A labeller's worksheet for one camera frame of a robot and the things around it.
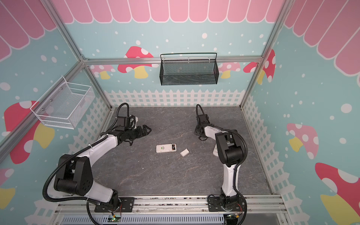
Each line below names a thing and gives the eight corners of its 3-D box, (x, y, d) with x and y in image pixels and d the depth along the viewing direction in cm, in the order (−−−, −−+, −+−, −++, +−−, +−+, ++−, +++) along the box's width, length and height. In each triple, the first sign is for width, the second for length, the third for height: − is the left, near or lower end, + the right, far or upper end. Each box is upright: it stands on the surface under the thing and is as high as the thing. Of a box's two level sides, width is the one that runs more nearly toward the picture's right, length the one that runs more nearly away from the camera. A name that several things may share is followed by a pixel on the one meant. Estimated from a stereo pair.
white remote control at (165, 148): (155, 153, 96) (155, 151, 94) (156, 145, 100) (156, 143, 98) (176, 153, 96) (176, 151, 94) (177, 145, 100) (177, 143, 98)
